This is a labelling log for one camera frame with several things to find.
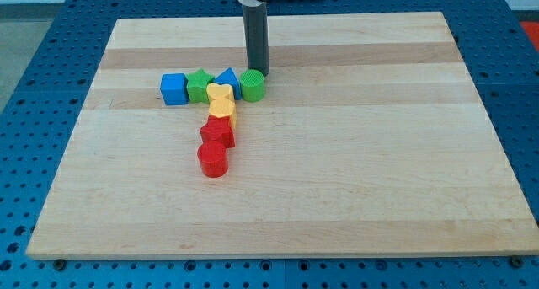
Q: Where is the yellow hexagon block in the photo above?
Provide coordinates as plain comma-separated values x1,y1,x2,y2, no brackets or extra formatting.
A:
209,98,237,130

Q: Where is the blue triangle block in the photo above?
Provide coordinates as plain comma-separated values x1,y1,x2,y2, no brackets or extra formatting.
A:
214,67,242,100

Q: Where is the blue cube block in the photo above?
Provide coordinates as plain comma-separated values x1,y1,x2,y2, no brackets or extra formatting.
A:
160,73,189,105

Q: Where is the green cylinder block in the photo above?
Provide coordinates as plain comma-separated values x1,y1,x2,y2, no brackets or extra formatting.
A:
240,69,265,102

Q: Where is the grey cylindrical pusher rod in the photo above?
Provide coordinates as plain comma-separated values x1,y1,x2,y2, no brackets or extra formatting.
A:
243,2,270,77

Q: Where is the green star block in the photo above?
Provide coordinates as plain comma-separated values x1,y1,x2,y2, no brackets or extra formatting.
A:
186,68,214,104

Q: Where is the red cylinder block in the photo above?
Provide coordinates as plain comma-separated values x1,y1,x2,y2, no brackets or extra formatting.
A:
197,141,228,178

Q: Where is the red crescent block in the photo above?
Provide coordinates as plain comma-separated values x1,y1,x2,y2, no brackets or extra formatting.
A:
200,115,236,148

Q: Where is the yellow heart block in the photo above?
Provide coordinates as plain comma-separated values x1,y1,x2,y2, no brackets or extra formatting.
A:
206,83,235,103

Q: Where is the wooden board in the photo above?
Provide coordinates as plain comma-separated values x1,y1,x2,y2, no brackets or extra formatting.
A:
27,12,538,260

